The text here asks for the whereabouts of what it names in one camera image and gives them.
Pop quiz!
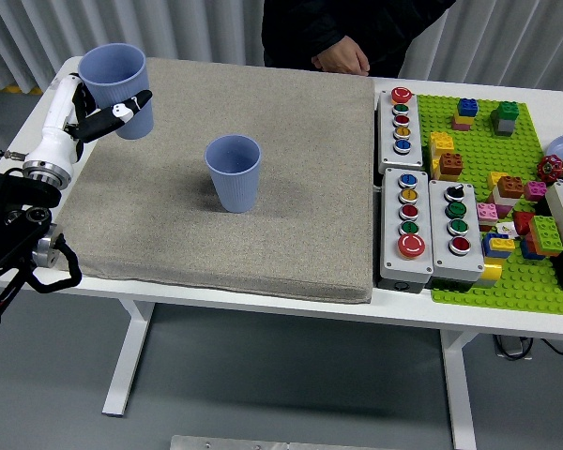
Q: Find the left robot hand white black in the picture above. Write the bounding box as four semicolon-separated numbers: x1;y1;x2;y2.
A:
23;73;154;177

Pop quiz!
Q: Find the person's hand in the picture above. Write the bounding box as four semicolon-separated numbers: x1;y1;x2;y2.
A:
311;35;371;77

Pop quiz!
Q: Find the blue ribbed plastic cup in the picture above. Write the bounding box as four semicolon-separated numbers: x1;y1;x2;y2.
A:
77;42;155;141
205;134;263;215

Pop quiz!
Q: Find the person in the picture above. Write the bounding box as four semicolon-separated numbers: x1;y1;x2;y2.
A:
261;0;457;79

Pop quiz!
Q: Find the grey five-button control box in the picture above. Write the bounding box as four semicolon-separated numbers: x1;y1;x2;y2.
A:
376;86;425;175

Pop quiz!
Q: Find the blue yellow pink brick stack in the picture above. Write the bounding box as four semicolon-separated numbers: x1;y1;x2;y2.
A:
451;97;479;132

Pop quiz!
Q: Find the white pleated curtain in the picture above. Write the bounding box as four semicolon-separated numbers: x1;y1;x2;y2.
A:
0;0;563;95

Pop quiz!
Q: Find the green building baseplate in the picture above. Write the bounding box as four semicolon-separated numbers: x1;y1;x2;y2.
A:
416;93;563;316

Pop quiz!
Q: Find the green grey brick stack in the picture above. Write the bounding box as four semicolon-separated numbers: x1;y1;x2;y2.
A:
490;100;521;138

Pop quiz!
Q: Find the grey-brown cushion mat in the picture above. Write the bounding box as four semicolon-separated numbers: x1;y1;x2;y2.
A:
55;56;375;305

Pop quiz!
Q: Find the brown white yellow brick stack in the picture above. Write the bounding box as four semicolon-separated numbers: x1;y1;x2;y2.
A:
487;171;526;207

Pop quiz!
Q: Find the grey box large red stop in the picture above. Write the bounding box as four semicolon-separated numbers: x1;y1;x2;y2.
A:
379;167;435;282

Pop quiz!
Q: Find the magenta brick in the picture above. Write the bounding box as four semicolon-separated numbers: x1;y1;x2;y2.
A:
524;180;548;203

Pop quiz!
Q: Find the red valve wheel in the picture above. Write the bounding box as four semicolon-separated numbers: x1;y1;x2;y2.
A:
537;155;563;184

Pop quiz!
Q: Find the white table leg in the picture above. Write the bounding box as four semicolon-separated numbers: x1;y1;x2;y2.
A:
439;329;479;450
101;299;157;417

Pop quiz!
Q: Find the red brick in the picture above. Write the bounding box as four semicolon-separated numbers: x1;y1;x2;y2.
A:
511;211;537;236

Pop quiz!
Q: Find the yellow cylinder brick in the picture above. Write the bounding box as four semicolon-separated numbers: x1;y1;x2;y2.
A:
473;258;504;289

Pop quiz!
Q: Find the green orange blue brick stack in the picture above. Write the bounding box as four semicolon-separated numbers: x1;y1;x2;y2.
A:
519;215;563;262

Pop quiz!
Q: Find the grey box black selector switch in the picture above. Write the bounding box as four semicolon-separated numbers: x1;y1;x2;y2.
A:
428;179;486;283

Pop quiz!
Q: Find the power strip with cables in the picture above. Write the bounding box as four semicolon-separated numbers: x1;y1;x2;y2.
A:
492;333;563;361

